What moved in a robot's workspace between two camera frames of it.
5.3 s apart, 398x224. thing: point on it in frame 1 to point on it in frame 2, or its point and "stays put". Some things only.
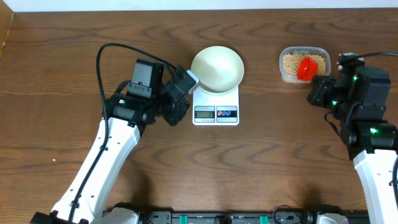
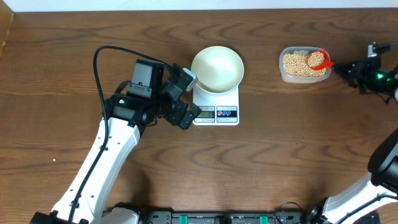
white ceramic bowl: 219,69 stays put
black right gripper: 321,84 to 356,76
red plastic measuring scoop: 307,68 to 328,63
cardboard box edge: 6,18 stays put
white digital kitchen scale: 211,109 stays put
